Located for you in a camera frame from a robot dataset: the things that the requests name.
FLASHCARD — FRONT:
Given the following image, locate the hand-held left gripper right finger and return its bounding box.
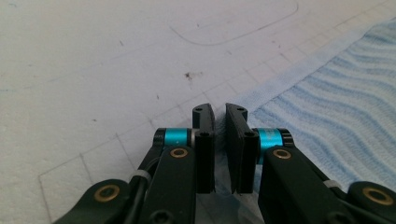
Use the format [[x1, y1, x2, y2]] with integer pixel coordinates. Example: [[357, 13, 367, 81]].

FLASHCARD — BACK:
[[224, 102, 294, 195]]

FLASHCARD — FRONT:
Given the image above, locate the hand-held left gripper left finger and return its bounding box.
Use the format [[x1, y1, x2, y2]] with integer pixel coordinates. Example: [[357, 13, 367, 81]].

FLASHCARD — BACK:
[[153, 103, 217, 195]]

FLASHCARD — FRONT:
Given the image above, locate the blue striped towel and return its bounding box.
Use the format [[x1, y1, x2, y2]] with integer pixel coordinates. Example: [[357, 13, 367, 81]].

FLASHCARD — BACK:
[[194, 17, 396, 224]]

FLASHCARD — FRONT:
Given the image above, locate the white grid mat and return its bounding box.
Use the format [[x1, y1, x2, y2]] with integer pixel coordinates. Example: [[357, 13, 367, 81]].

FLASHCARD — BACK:
[[0, 0, 396, 224]]

